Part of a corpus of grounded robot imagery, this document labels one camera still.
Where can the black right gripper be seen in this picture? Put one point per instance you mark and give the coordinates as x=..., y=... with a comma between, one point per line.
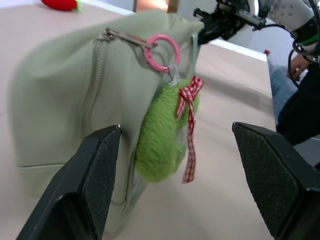
x=235, y=21

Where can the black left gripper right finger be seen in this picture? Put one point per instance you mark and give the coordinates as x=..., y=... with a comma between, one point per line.
x=277, y=185

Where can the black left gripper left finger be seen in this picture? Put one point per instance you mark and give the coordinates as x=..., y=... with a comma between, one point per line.
x=75, y=195

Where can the green fabric zipper pouch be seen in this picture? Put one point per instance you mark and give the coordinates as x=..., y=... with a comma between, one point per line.
x=57, y=100

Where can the red plush strawberry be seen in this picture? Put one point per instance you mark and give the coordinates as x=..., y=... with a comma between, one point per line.
x=60, y=3

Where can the person's bare hand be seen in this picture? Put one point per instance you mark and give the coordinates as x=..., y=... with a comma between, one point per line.
x=300, y=66

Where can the person in dark clothing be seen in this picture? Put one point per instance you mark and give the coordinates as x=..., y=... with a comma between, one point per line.
x=302, y=112

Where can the clear plastic bottle red cap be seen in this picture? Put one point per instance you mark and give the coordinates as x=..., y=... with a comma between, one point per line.
x=277, y=82

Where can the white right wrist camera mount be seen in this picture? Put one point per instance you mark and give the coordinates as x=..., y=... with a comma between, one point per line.
x=285, y=12

